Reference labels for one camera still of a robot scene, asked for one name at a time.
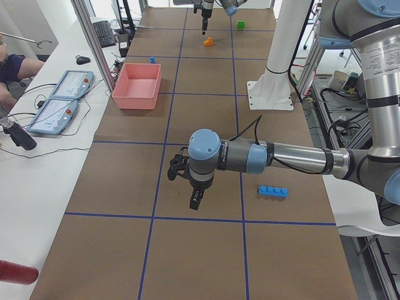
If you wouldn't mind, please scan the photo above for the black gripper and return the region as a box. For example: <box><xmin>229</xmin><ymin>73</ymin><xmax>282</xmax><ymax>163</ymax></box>
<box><xmin>201</xmin><ymin>6</ymin><xmax>212</xmax><ymax>35</ymax></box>
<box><xmin>189</xmin><ymin>178</ymin><xmax>212</xmax><ymax>210</ymax></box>

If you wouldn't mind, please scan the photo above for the orange block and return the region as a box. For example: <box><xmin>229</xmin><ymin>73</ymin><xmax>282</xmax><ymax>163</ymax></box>
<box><xmin>203</xmin><ymin>37</ymin><xmax>214</xmax><ymax>47</ymax></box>

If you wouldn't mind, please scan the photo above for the pink plastic box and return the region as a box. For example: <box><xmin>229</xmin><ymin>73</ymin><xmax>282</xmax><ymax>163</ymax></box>
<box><xmin>112</xmin><ymin>63</ymin><xmax>162</xmax><ymax>110</ymax></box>

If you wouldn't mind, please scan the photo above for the green block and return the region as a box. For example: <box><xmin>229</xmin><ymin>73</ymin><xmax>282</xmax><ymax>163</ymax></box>
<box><xmin>236</xmin><ymin>20</ymin><xmax>246</xmax><ymax>30</ymax></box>

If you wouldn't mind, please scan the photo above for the long blue four-stud block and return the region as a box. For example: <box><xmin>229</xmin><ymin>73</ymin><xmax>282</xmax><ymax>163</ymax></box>
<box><xmin>258</xmin><ymin>186</ymin><xmax>289</xmax><ymax>198</ymax></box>

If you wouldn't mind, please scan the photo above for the black keyboard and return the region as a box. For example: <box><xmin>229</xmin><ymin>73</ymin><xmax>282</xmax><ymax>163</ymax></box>
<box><xmin>92</xmin><ymin>21</ymin><xmax>116</xmax><ymax>48</ymax></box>

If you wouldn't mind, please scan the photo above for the black computer mouse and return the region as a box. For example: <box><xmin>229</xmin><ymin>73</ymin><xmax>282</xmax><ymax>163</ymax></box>
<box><xmin>76</xmin><ymin>55</ymin><xmax>91</xmax><ymax>65</ymax></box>

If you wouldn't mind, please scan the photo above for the upper teach pendant tablet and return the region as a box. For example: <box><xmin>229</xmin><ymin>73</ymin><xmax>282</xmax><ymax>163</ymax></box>
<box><xmin>51</xmin><ymin>70</ymin><xmax>94</xmax><ymax>100</ymax></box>

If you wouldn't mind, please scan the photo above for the teach pendant tablet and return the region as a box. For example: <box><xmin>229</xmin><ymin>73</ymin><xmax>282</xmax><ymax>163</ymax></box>
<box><xmin>51</xmin><ymin>70</ymin><xmax>94</xmax><ymax>100</ymax></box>
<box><xmin>26</xmin><ymin>98</ymin><xmax>79</xmax><ymax>135</ymax></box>

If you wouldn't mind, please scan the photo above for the lower teach pendant tablet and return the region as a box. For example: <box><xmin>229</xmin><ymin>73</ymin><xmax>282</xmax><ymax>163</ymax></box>
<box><xmin>26</xmin><ymin>98</ymin><xmax>79</xmax><ymax>135</ymax></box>

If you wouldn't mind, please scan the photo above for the seated person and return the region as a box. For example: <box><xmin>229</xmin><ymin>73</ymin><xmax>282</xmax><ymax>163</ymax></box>
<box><xmin>1</xmin><ymin>34</ymin><xmax>44</xmax><ymax>114</ymax></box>

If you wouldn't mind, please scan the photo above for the red cylinder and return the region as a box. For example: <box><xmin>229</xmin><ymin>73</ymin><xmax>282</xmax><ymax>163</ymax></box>
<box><xmin>1</xmin><ymin>260</ymin><xmax>39</xmax><ymax>285</ymax></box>

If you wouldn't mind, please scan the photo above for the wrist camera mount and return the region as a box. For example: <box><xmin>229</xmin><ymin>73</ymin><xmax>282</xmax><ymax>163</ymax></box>
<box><xmin>167</xmin><ymin>147</ymin><xmax>190</xmax><ymax>181</ymax></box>

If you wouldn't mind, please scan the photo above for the black braided cable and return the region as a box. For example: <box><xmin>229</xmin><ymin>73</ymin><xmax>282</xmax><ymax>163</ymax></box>
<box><xmin>229</xmin><ymin>114</ymin><xmax>326</xmax><ymax>175</ymax></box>

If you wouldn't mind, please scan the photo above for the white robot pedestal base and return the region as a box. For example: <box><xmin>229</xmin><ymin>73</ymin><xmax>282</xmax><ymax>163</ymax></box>
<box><xmin>247</xmin><ymin>0</ymin><xmax>313</xmax><ymax>111</ymax></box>

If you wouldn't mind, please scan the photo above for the aluminium frame post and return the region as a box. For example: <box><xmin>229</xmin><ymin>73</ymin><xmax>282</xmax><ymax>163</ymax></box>
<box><xmin>71</xmin><ymin>0</ymin><xmax>115</xmax><ymax>94</ymax></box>

